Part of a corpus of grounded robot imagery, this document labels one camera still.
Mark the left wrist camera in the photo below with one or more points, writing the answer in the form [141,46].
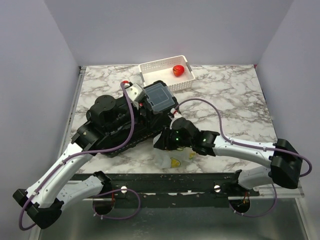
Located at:
[135,92]

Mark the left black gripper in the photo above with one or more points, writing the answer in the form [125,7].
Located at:
[152,117]

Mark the black plastic toolbox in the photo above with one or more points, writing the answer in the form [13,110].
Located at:
[109,119]

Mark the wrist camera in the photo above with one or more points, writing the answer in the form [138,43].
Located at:
[135,92]
[174,114]

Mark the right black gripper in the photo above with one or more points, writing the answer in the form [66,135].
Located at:
[164,141]

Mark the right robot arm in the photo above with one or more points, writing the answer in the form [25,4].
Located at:
[278,162]

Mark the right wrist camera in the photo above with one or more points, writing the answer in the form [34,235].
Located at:
[174,114]

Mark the black mounting rail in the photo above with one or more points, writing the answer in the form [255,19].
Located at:
[174,190]

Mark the white perforated plastic basket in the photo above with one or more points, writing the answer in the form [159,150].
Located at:
[162,70]

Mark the red fake apple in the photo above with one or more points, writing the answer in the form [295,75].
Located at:
[178,70]

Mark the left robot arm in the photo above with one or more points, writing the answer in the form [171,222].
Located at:
[46,199]

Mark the white lemon print plastic bag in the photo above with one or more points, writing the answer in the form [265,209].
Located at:
[175,160]

